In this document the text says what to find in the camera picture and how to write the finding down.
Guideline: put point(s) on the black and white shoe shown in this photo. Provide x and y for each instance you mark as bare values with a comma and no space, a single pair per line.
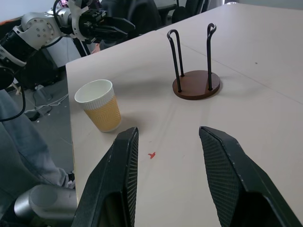
71,180

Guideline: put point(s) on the black office chair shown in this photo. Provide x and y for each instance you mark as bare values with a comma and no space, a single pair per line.
180,13

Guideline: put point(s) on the orange and white paper cup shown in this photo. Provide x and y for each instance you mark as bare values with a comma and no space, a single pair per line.
103,111

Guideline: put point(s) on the silver robot body joint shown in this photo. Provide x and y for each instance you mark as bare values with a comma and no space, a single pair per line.
45,201

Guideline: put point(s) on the small red table mark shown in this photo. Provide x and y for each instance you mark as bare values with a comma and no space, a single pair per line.
151,155

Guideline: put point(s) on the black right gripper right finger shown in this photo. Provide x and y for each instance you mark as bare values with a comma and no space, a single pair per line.
239,184

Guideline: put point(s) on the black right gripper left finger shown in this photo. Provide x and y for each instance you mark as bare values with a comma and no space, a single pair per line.
106,179

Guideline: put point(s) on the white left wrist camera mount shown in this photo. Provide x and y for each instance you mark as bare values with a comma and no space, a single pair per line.
76,14

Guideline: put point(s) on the grey trouser leg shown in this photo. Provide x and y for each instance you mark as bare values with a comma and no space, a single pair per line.
21,146

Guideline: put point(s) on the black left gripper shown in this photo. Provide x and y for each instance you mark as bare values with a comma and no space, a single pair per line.
93,22

